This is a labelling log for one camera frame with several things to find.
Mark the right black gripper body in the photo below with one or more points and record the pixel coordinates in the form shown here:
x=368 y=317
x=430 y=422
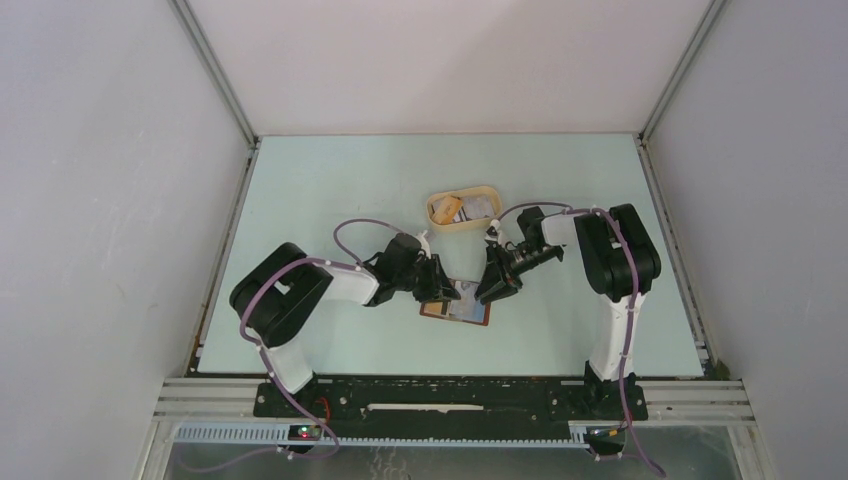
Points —
x=524 y=258

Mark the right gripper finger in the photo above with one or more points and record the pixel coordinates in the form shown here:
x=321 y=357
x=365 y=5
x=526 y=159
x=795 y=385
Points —
x=498 y=254
x=492 y=285

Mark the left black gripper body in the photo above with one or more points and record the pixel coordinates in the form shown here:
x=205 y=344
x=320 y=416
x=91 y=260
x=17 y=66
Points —
x=417 y=280

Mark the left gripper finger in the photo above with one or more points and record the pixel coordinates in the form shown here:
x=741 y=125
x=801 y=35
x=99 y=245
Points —
x=446 y=293
x=434 y=273

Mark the brown leather card holder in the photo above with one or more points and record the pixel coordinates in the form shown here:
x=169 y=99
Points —
x=484 y=322

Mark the silver VIP credit card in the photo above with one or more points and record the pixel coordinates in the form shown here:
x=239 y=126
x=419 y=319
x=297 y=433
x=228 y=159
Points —
x=467 y=308

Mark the beige oval tray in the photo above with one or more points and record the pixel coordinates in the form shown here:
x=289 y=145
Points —
x=460 y=224

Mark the gold credit card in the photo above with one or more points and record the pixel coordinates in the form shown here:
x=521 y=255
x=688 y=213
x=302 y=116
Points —
x=445 y=209

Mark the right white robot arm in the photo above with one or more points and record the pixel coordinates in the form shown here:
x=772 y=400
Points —
x=620 y=262

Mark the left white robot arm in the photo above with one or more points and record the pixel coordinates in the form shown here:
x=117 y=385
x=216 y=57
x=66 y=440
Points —
x=275 y=300

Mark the silver card in tray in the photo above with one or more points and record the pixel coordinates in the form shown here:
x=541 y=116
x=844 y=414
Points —
x=477 y=207

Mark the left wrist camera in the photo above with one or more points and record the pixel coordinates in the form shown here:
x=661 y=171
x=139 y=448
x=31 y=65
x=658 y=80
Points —
x=424 y=244

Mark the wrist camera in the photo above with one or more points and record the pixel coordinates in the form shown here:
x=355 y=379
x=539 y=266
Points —
x=494 y=234
x=424 y=244

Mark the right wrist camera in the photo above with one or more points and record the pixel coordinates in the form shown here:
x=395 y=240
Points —
x=494 y=234

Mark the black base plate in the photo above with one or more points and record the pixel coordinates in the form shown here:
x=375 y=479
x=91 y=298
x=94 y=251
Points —
x=458 y=407

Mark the grey cable duct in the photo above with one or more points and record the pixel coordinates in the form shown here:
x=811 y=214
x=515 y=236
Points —
x=311 y=435

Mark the aluminium frame rail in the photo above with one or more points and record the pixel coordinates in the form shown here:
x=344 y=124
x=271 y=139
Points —
x=669 y=402

